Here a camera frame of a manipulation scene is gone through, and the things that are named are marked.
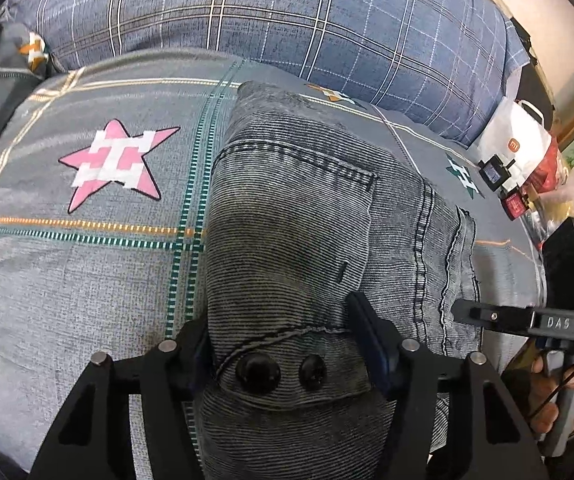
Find red plastic bag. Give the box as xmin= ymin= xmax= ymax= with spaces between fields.
xmin=524 ymin=135 xmax=565 ymax=193

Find white paper bag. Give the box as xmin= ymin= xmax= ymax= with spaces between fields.
xmin=470 ymin=95 xmax=553 ymax=186

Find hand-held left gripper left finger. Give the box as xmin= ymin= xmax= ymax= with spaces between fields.
xmin=27 ymin=317 xmax=213 ymax=480

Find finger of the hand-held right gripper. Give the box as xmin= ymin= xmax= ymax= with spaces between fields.
xmin=450 ymin=299 xmax=538 ymax=333

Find grey denim pants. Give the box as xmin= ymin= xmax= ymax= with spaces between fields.
xmin=194 ymin=80 xmax=483 ymax=480

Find black object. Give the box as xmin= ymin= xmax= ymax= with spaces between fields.
xmin=510 ymin=17 xmax=555 ymax=126

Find grey star-print bedsheet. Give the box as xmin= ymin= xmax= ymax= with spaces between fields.
xmin=0 ymin=47 xmax=548 ymax=480

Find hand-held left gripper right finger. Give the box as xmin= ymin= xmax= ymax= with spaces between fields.
xmin=344 ymin=291 xmax=550 ymax=480

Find clear plastic bag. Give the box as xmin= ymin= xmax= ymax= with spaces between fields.
xmin=527 ymin=160 xmax=574 ymax=256

